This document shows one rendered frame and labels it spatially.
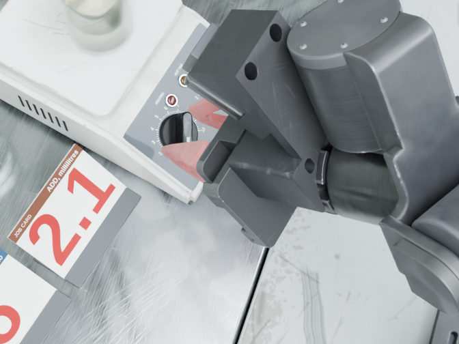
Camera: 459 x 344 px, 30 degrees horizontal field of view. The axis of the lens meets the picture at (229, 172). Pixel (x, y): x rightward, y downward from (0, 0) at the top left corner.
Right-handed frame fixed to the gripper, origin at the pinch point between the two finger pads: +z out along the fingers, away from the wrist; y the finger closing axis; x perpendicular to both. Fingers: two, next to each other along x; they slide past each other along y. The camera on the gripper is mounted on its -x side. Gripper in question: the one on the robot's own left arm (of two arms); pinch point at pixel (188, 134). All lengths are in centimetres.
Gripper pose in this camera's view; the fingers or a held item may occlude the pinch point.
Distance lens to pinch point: 58.6
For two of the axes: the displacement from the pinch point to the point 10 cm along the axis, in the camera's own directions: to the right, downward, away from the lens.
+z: -6.8, -1.6, 7.1
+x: 5.2, 5.7, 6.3
